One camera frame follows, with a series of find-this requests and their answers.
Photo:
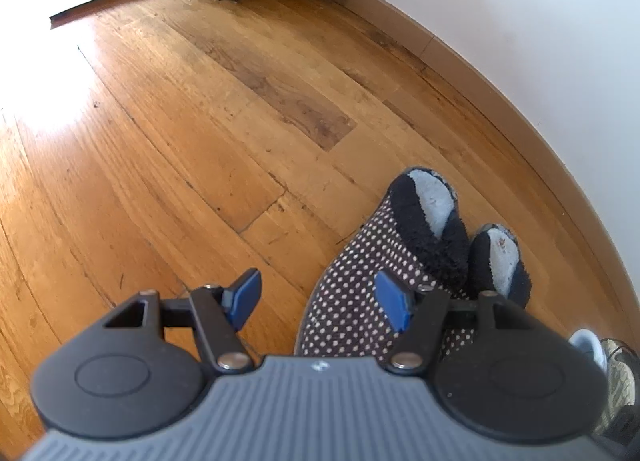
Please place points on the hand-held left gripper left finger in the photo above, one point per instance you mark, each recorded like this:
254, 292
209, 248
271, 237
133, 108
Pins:
245, 298

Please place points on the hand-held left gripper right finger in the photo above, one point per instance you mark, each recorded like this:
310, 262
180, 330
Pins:
392, 301

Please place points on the polka dot fuzzy slipper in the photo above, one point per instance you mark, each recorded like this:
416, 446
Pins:
350, 281

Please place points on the polka dot slipper stained insole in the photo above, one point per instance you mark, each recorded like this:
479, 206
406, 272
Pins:
502, 261

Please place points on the white lavender sneaker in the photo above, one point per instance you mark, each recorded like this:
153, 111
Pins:
590, 346

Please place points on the wooden baseboard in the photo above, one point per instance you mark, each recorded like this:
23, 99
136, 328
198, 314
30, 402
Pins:
500, 108

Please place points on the black knit sneaker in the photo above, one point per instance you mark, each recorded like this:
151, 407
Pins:
620, 376

